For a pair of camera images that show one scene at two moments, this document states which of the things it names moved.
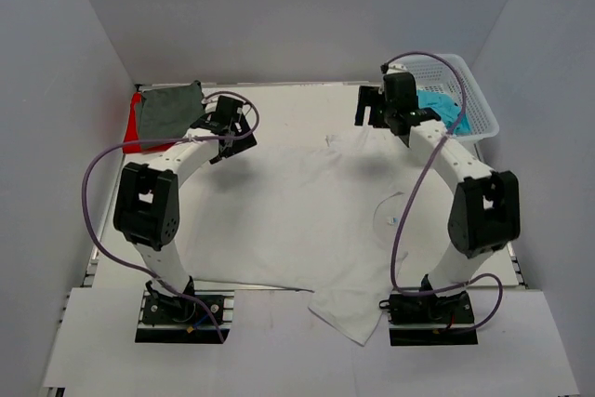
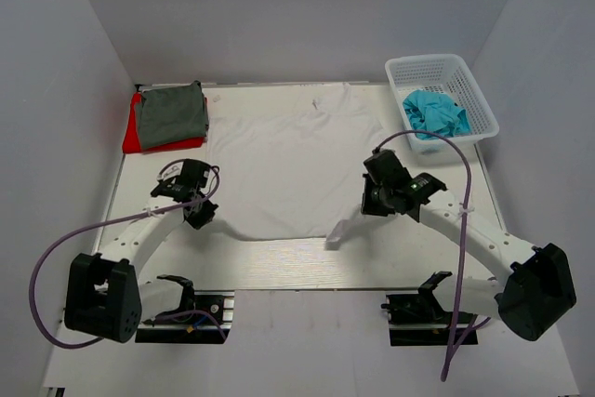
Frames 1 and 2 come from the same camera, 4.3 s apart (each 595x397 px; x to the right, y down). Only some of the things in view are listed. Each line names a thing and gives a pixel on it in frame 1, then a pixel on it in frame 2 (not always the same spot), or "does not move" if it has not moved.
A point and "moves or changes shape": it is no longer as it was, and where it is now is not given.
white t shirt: x=336 y=214 moves or changes shape
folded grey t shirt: x=167 y=112 does not move
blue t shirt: x=447 y=110 does not move
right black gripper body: x=390 y=109 → x=376 y=199
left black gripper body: x=243 y=140 → x=197 y=219
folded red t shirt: x=132 y=133 does not move
